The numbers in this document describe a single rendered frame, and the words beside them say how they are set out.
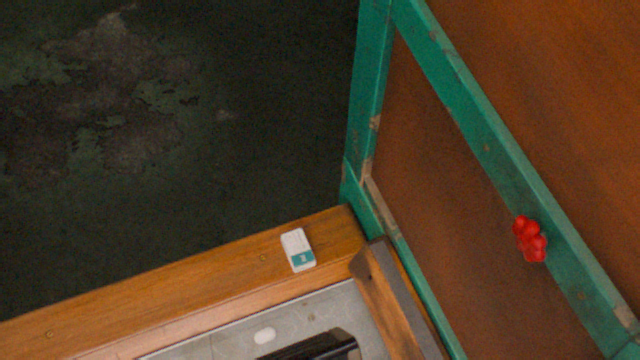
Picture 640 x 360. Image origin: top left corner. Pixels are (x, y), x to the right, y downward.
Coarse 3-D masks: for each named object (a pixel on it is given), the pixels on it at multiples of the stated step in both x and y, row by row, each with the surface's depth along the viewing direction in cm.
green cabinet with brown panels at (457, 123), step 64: (384, 0) 86; (448, 0) 75; (512, 0) 64; (576, 0) 57; (384, 64) 94; (448, 64) 76; (512, 64) 67; (576, 64) 59; (384, 128) 103; (448, 128) 84; (512, 128) 71; (576, 128) 61; (384, 192) 112; (448, 192) 89; (512, 192) 72; (576, 192) 64; (448, 256) 96; (512, 256) 79; (576, 256) 65; (448, 320) 103; (512, 320) 84; (576, 320) 71
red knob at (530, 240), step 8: (520, 216) 69; (520, 224) 68; (528, 224) 67; (536, 224) 67; (512, 232) 70; (520, 232) 68; (528, 232) 67; (536, 232) 67; (544, 232) 69; (520, 240) 69; (528, 240) 68; (536, 240) 67; (544, 240) 67; (520, 248) 70; (528, 248) 68; (536, 248) 67; (528, 256) 69; (536, 256) 68; (544, 256) 68
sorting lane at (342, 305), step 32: (352, 288) 120; (256, 320) 117; (288, 320) 117; (320, 320) 117; (352, 320) 117; (160, 352) 113; (192, 352) 114; (224, 352) 114; (256, 352) 114; (384, 352) 115
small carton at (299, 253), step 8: (288, 232) 120; (296, 232) 120; (288, 240) 119; (296, 240) 119; (304, 240) 119; (288, 248) 118; (296, 248) 118; (304, 248) 118; (288, 256) 118; (296, 256) 117; (304, 256) 117; (312, 256) 118; (296, 264) 117; (304, 264) 117; (312, 264) 118; (296, 272) 118
